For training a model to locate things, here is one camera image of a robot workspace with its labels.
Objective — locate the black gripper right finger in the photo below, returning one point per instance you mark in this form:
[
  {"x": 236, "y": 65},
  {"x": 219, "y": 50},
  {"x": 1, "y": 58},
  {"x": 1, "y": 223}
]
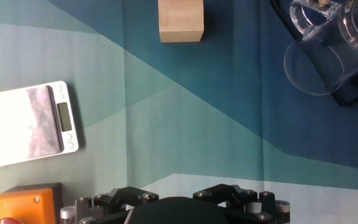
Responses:
[{"x": 247, "y": 199}]

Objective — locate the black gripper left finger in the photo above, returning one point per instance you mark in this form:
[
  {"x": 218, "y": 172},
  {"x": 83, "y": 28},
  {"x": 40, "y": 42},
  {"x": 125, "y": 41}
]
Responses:
[{"x": 117, "y": 199}]

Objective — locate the orange emergency stop button box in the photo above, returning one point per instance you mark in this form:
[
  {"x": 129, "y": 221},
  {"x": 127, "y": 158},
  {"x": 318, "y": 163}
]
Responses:
[{"x": 20, "y": 207}]

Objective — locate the blue green white tablecloth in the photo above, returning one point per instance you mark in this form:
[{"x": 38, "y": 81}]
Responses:
[{"x": 179, "y": 118}]

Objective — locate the silver digital kitchen scale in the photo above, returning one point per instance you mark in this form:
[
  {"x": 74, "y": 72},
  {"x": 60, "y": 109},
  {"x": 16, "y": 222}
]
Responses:
[{"x": 20, "y": 124}]

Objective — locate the wooden cube block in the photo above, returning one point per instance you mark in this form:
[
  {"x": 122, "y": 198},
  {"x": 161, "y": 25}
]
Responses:
[{"x": 180, "y": 21}]

